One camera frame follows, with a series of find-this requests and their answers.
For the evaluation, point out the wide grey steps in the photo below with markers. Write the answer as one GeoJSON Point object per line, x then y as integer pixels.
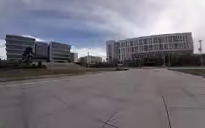
{"type": "Point", "coordinates": [61, 65]}

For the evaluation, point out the dark tree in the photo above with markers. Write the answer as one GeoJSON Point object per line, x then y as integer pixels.
{"type": "Point", "coordinates": [27, 56]}

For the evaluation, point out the large pale gridded building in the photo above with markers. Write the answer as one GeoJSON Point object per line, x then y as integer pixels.
{"type": "Point", "coordinates": [156, 45]}

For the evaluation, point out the low pale building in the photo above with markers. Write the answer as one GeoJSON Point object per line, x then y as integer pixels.
{"type": "Point", "coordinates": [91, 59]}

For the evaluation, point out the banded glass building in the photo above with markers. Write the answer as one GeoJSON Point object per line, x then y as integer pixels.
{"type": "Point", "coordinates": [20, 46]}

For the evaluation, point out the row of trees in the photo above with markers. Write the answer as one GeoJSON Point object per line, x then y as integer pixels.
{"type": "Point", "coordinates": [186, 59]}

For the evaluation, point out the pole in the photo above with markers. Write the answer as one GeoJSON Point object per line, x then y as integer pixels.
{"type": "Point", "coordinates": [200, 50]}

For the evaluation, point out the small grey building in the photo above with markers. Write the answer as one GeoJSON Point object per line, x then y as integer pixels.
{"type": "Point", "coordinates": [74, 57]}

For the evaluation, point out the grey concrete pavement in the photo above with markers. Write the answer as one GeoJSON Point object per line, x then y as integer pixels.
{"type": "Point", "coordinates": [116, 96]}

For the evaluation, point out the grass strip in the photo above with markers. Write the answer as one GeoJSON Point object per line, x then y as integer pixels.
{"type": "Point", "coordinates": [198, 71]}

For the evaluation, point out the dry grass stretch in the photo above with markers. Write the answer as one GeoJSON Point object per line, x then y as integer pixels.
{"type": "Point", "coordinates": [33, 73]}

